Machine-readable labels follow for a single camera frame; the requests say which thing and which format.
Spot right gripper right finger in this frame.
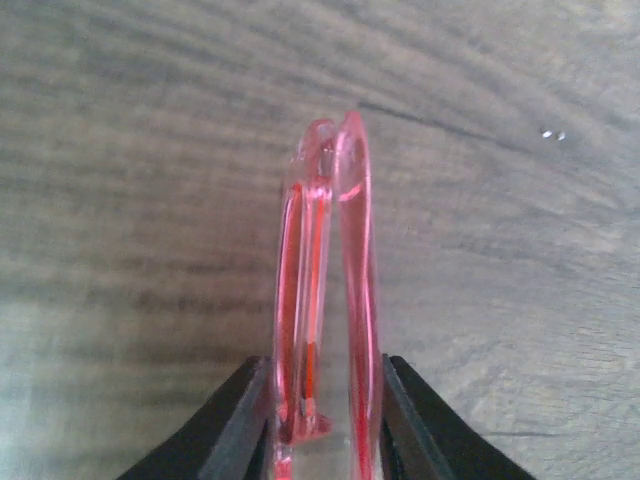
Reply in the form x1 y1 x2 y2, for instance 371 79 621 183
380 355 534 480

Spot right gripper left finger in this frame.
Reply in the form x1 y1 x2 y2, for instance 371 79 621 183
120 356 272 480

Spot red transparent sunglasses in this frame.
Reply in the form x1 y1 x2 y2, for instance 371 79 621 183
270 111 383 479

